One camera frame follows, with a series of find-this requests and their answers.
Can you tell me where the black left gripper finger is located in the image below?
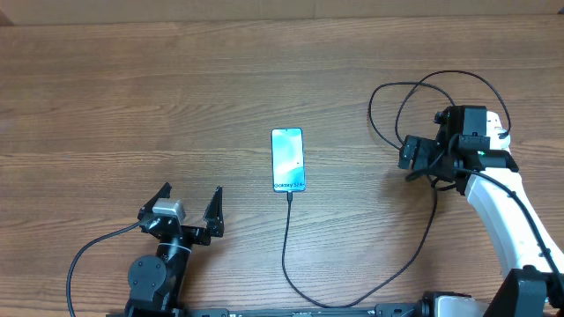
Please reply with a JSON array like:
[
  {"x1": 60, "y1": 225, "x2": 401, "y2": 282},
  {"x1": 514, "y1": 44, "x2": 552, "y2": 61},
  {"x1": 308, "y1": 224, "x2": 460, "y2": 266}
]
[
  {"x1": 137, "y1": 182, "x2": 172, "y2": 220},
  {"x1": 204, "y1": 187, "x2": 225, "y2": 238}
]

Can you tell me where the black USB charger cable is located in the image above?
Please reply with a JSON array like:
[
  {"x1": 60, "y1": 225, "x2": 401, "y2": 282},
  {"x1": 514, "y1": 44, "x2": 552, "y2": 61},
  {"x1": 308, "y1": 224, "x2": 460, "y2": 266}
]
[{"x1": 281, "y1": 70, "x2": 513, "y2": 309}]

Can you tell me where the Samsung Galaxy smartphone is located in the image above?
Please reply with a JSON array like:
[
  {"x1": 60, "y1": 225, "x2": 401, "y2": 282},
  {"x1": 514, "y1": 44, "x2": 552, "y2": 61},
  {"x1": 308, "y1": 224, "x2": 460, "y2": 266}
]
[{"x1": 271, "y1": 128, "x2": 307, "y2": 192}]

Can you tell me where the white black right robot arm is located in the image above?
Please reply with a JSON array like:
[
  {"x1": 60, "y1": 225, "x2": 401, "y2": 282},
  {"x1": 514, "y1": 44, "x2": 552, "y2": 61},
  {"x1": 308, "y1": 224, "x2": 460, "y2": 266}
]
[{"x1": 398, "y1": 106, "x2": 563, "y2": 316}]

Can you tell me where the white charger plug adapter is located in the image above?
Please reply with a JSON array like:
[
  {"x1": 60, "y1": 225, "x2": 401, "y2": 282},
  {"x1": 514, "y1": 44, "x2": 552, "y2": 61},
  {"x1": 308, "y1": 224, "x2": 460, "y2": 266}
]
[{"x1": 486, "y1": 111, "x2": 511, "y2": 152}]

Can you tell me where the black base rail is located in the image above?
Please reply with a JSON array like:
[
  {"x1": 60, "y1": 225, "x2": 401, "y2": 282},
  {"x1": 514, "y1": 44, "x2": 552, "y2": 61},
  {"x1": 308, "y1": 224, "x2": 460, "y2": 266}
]
[{"x1": 129, "y1": 297, "x2": 488, "y2": 317}]

